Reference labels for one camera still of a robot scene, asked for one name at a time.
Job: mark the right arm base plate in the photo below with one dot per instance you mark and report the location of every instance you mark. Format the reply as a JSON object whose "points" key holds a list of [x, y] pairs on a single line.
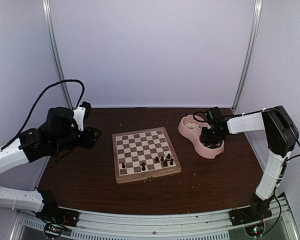
{"points": [[245, 215]]}

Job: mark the dark bishop chess piece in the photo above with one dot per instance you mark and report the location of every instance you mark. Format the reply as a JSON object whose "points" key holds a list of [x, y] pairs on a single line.
{"points": [[143, 166]]}

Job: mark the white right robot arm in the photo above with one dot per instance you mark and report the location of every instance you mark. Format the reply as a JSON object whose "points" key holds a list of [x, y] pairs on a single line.
{"points": [[281, 135]]}

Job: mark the right aluminium frame post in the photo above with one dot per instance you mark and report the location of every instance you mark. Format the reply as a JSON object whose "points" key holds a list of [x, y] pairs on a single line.
{"points": [[254, 30]]}

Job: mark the front aluminium rail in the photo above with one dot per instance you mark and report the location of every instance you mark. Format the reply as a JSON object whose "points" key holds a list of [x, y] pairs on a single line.
{"points": [[214, 225]]}

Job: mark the dark knight chess piece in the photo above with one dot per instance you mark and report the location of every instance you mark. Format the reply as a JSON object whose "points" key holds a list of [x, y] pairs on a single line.
{"points": [[165, 163]]}

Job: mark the white chess pieces pile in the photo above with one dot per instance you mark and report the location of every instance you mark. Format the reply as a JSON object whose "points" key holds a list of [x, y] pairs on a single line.
{"points": [[192, 125]]}

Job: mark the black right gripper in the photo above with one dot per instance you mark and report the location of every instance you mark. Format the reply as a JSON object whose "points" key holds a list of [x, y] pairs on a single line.
{"points": [[205, 138]]}

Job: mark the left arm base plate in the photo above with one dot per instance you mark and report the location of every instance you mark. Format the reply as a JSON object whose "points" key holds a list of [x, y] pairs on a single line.
{"points": [[60, 216]]}

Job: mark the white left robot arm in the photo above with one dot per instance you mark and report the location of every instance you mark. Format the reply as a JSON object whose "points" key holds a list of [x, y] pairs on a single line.
{"points": [[21, 151]]}

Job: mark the wooden chess board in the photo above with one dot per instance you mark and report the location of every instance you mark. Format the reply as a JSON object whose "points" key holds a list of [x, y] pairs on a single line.
{"points": [[135, 147]]}

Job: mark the aluminium frame post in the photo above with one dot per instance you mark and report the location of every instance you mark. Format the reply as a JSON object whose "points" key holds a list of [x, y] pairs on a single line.
{"points": [[56, 57], [254, 30]]}

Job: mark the pink double bowl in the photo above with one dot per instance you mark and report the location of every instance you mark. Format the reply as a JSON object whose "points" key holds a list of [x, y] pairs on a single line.
{"points": [[194, 136]]}

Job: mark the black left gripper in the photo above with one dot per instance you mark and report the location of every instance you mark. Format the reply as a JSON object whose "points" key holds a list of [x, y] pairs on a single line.
{"points": [[89, 141]]}

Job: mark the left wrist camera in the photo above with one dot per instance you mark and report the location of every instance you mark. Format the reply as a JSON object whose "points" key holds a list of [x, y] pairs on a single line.
{"points": [[81, 113]]}

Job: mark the left aluminium frame post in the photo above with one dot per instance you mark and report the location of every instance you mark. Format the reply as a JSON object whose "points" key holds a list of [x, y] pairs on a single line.
{"points": [[56, 57]]}

